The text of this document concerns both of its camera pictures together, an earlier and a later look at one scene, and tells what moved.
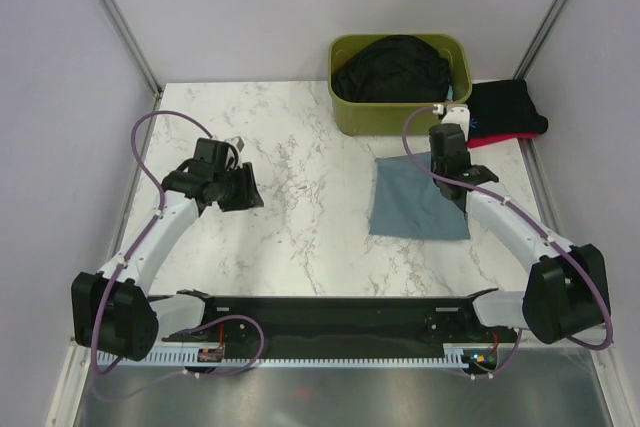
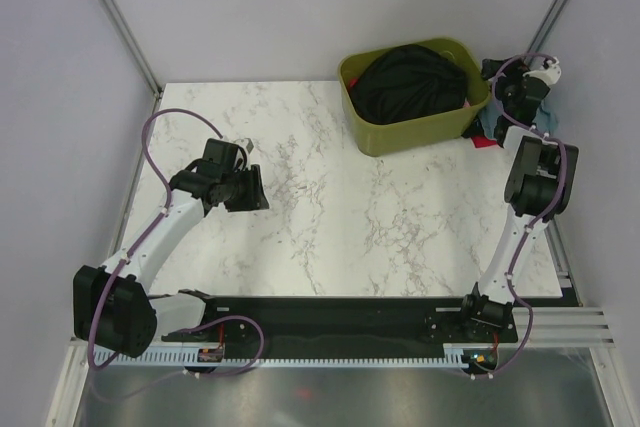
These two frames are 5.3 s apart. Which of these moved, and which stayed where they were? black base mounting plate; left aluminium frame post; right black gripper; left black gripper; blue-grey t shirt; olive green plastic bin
Moved: right black gripper; blue-grey t shirt; olive green plastic bin
Stayed: black base mounting plate; left black gripper; left aluminium frame post
